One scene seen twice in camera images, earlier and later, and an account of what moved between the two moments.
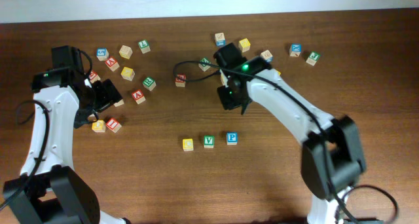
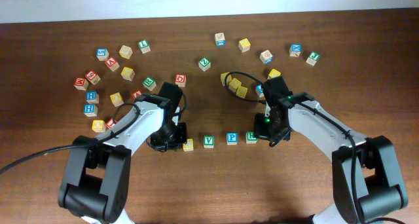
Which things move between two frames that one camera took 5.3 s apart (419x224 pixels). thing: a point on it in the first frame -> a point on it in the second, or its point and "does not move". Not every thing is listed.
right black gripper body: (234, 103) -> (273, 135)
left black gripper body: (87, 112) -> (168, 139)
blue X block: (295, 50) does not move
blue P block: (232, 138) does not move
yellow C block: (188, 145) does not move
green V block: (209, 141) does not move
